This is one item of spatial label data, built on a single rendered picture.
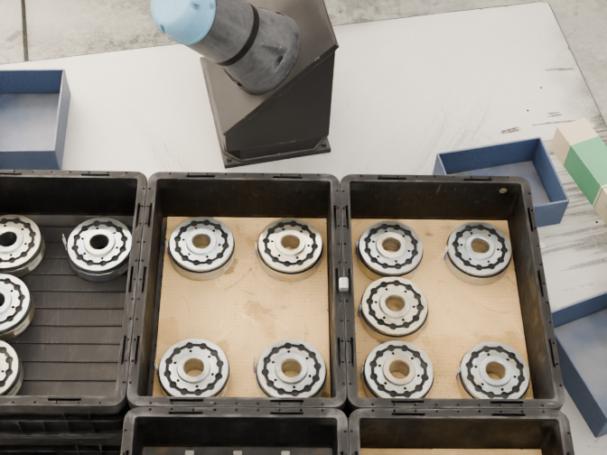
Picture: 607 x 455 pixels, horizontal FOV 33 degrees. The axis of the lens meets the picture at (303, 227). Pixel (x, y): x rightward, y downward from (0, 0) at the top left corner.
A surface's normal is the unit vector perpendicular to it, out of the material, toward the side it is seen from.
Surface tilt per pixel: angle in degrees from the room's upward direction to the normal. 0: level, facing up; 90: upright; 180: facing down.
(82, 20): 0
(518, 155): 90
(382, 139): 0
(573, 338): 0
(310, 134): 90
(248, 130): 90
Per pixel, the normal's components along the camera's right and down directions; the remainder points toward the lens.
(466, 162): 0.22, 0.80
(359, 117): 0.03, -0.57
